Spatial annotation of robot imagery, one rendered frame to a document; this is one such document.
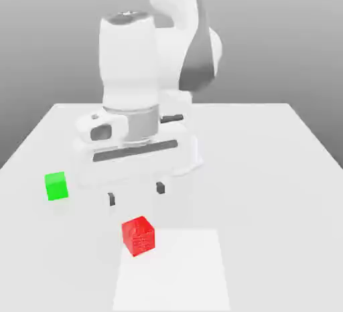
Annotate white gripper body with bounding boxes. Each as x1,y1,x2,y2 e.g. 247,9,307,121
70,125,200,189

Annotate small red cube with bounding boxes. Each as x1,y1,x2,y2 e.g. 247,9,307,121
121,215,156,258

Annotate small green cube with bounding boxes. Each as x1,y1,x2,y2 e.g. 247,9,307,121
44,171,70,202

